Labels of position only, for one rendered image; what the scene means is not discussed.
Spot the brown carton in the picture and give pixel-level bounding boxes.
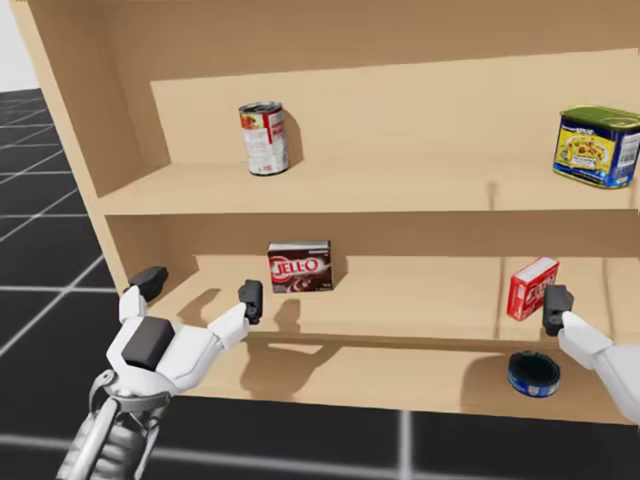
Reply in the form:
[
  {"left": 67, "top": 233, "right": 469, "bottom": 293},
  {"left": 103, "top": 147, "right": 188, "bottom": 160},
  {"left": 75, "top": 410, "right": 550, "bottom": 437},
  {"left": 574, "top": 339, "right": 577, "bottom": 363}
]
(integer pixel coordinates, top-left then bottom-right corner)
[{"left": 266, "top": 240, "right": 335, "bottom": 295}]

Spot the red and white carton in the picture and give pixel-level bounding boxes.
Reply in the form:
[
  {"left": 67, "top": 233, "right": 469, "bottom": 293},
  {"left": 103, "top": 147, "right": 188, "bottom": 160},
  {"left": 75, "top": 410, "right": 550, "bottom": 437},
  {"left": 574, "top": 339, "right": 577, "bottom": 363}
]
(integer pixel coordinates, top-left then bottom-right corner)
[{"left": 506, "top": 256, "right": 561, "bottom": 321}]

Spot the blue flat can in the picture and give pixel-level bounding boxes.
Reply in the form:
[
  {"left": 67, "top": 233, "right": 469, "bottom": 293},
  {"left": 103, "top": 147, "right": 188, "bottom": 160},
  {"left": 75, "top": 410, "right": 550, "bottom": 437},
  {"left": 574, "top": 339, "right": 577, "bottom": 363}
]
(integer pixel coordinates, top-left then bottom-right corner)
[{"left": 507, "top": 350, "right": 562, "bottom": 399}]

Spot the pale wooden shelf unit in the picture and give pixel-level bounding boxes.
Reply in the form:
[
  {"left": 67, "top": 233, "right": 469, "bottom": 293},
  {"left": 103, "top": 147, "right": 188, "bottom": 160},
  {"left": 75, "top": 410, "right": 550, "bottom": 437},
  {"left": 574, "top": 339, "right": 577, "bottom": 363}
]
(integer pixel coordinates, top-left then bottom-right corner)
[{"left": 8, "top": 0, "right": 640, "bottom": 427}]

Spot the green and blue rectangular can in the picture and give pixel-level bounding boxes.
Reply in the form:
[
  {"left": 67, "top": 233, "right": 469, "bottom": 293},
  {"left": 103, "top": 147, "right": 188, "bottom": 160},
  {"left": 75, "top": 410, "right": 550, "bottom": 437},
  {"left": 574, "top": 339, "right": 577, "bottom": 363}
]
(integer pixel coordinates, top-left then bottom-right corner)
[{"left": 552, "top": 104, "right": 640, "bottom": 192}]

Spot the red and white can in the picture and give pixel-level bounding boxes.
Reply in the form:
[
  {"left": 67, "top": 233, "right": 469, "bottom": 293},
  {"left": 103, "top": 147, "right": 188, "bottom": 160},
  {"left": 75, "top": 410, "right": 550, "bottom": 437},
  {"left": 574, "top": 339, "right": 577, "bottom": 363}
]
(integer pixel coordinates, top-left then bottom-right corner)
[{"left": 237, "top": 101, "right": 291, "bottom": 177}]

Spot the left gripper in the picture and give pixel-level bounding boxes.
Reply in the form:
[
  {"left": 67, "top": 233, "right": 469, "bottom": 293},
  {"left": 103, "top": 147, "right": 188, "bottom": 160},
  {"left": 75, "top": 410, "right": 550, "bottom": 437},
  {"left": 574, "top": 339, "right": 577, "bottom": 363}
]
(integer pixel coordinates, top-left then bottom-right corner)
[{"left": 105, "top": 266, "right": 265, "bottom": 401}]

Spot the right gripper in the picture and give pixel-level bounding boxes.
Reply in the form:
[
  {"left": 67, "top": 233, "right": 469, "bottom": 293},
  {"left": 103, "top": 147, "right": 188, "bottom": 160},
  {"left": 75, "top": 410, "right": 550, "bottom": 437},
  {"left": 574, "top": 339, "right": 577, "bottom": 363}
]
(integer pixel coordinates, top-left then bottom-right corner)
[{"left": 542, "top": 284, "right": 640, "bottom": 427}]

